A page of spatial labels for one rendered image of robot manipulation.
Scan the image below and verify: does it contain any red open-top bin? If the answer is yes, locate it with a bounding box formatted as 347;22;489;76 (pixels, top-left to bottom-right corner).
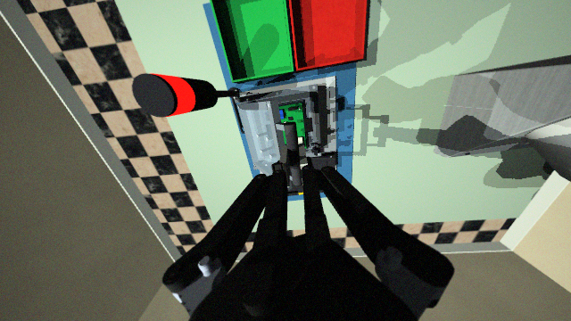
288;0;367;73

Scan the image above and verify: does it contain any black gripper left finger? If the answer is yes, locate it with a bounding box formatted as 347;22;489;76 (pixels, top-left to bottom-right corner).
162;145;290;317

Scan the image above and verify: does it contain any green open-top bin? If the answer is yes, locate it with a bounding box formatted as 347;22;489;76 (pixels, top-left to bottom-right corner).
210;0;294;84

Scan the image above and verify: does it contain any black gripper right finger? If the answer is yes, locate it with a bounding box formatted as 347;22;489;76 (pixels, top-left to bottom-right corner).
299;144;454;320

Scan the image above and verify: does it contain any green circuit board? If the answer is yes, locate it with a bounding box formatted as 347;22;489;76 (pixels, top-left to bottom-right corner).
279;103;306;149

